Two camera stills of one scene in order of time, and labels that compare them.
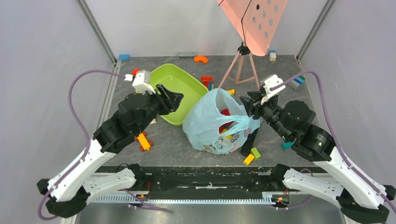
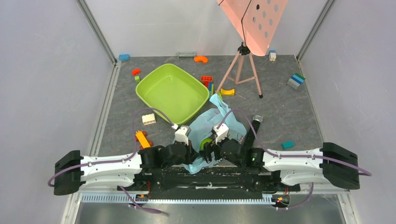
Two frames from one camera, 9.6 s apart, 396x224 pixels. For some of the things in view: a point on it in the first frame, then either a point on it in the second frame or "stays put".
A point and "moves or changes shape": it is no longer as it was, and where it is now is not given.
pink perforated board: [257, 21] stays put
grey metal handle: [186, 54] stays put
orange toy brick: [206, 78] stays put
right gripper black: [256, 105] → [209, 151]
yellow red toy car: [145, 144] stays put
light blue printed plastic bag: [217, 123] moves or changes shape
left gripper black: [171, 99] → [191, 155]
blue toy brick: [124, 57] stays put
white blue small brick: [272, 55] stays put
